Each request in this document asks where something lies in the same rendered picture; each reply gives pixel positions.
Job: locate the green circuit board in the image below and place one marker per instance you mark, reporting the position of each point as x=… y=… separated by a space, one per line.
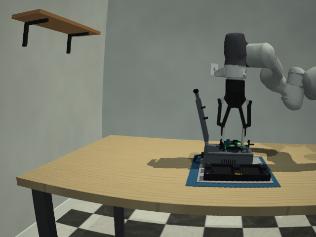
x=229 y=143

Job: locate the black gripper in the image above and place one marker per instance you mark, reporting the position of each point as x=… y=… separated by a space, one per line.
x=234 y=97

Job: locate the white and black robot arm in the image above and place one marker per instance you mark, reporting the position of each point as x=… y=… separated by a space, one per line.
x=239 y=55

